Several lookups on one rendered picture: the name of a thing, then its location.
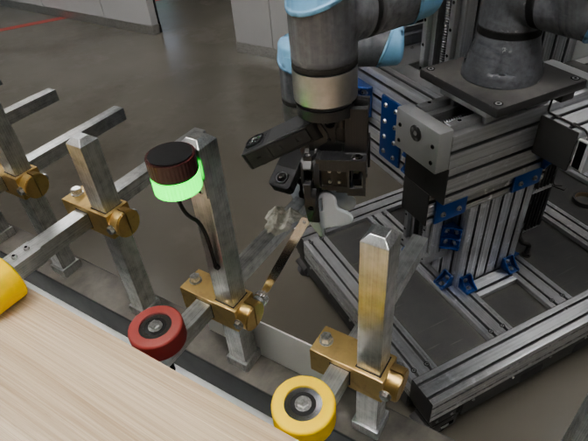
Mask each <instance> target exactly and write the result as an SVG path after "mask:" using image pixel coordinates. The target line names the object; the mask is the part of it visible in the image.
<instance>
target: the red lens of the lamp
mask: <svg viewBox="0 0 588 441"><path fill-rule="evenodd" d="M186 144H189V143H186ZM189 145H190V146H191V147H192V155H191V156H190V158H188V159H187V160H186V161H185V162H183V163H181V164H177V165H174V166H170V167H157V166H154V165H151V164H149V163H148V161H147V155H148V153H149V152H150V151H151V150H152V149H153V148H152V149H151V150H149V151H148V152H147V153H146V155H145V156H144V162H145V164H146V168H147V171H148V173H149V176H150V179H151V180H152V181H154V182H156V183H158V184H162V185H172V184H177V183H180V182H183V181H186V180H188V179H190V178H191V177H192V176H194V175H195V174H196V173H197V171H198V169H199V163H198V159H197V155H196V151H195V148H194V147H193V146H192V145H191V144H189Z"/></svg>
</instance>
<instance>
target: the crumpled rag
mask: <svg viewBox="0 0 588 441"><path fill-rule="evenodd" d="M302 217H303V216H302V214H300V212H299V210H294V209H292V208H291V207H290V208H289V209H288V210H287V211H285V209H284V208H283V207H281V206H274V207H273V208H272V209H271V210H269V211H268V213H267V215H266V217H265V218H264V219H265V220H267V223H266V224H265V228H267V229H266V230H268V231H267V232H268V233H269V232H271V233H272V234H273V235H274V236H277V235H280V234H281V233H284V232H287V231H288V230H291V225H292V224H293V223H294V222H297V221H300V220H301V218H302ZM268 233H267V234H268Z"/></svg>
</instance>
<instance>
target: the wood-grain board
mask: <svg viewBox="0 0 588 441"><path fill-rule="evenodd" d="M27 290H28V291H27V294H26V295H25V296H24V297H22V298H21V299H19V300H18V301H17V302H16V303H15V304H14V305H12V306H11V307H10V308H8V309H7V310H6V311H4V312H3V313H2V314H0V441H298V440H297V439H295V438H294V437H291V436H290V435H288V434H286V433H284V432H283V431H281V430H279V429H278V428H276V427H274V426H272V425H271V424H269V423H266V422H264V421H263V420H262V419H260V418H258V417H257V416H254V415H252V414H251V413H249V412H247V411H246V410H245V409H242V408H240V407H238V406H237V405H235V404H233V403H231V402H230V401H228V400H226V399H225V398H223V397H221V396H219V395H217V394H215V393H214V392H212V391H211V390H209V389H207V388H205V387H203V386H201V385H199V384H198V383H197V382H195V381H192V380H191V379H189V378H187V377H185V376H184V375H182V374H180V373H179V372H177V371H175V370H173V369H171V368H170V367H167V366H166V365H165V364H163V363H161V362H159V361H158V360H155V359H153V358H152V357H150V356H149V355H147V354H145V353H143V352H141V351H139V350H138V349H136V348H134V347H133V346H131V345H129V344H127V343H126V342H124V341H122V340H120V339H118V338H117V337H115V336H113V335H112V334H110V333H108V332H106V331H104V330H102V329H101V328H99V327H98V326H96V325H93V324H92V323H90V322H88V321H86V320H85V319H84V318H81V317H80V316H78V315H76V314H74V313H72V312H71V311H69V310H67V309H66V308H64V307H62V306H60V305H59V304H56V303H54V302H53V301H52V300H50V299H48V298H46V297H44V296H42V295H40V294H39V293H37V292H36V291H34V290H32V289H30V288H28V287H27Z"/></svg>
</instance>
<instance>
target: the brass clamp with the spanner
mask: <svg viewBox="0 0 588 441"><path fill-rule="evenodd" d="M195 273H199V275H200V276H201V278H202V281H201V283H199V284H197V285H192V284H190V282H189V280H190V278H189V279H188V280H186V281H185V282H184V283H183V284H182V285H181V286H180V290H181V293H182V296H183V299H184V301H185V306H186V307H189V306H190V305H191V304H192V303H193V302H194V301H195V300H196V299H198V300H200V301H202V302H204V303H206V304H208V305H211V309H212V313H213V318H212V319H213V320H215V321H217V322H219V323H221V324H223V325H224V326H227V327H229V328H231V329H233V330H235V331H237V332H239V331H240V330H241V329H242V328H243V329H245V330H247V331H252V330H254V329H255V328H256V327H257V326H258V325H259V323H260V321H261V319H262V317H263V311H264V307H263V303H262V302H260V301H258V300H256V299H254V298H253V292H252V291H249V290H246V289H245V291H246V294H245V295H244V296H243V297H242V298H241V300H240V301H239V302H238V303H237V304H236V305H235V306H234V307H231V306H229V305H227V304H224V303H222V302H220V301H218V300H216V297H215V294H214V287H213V284H212V280H211V277H210V274H209V273H207V272H205V271H203V270H201V269H198V270H197V271H196V272H195Z"/></svg>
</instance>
